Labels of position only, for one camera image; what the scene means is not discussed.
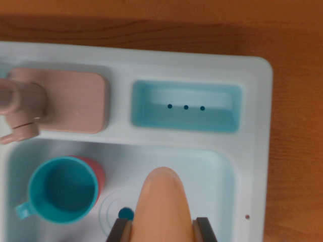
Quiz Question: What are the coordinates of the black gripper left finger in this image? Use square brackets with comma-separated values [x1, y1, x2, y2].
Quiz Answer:
[105, 218, 133, 242]

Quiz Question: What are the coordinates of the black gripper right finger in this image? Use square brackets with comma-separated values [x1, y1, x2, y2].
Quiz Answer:
[193, 217, 218, 242]

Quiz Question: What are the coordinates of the cream toy detergent bottle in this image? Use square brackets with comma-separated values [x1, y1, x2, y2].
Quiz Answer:
[129, 166, 196, 242]

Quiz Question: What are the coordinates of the teal mug with handle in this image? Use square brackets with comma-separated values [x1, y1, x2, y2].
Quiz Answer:
[14, 156, 99, 224]

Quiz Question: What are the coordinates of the light blue toy sink unit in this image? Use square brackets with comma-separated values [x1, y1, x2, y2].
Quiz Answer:
[0, 41, 274, 242]

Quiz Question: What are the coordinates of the red mug with handle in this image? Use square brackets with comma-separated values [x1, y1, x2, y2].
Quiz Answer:
[73, 155, 105, 200]

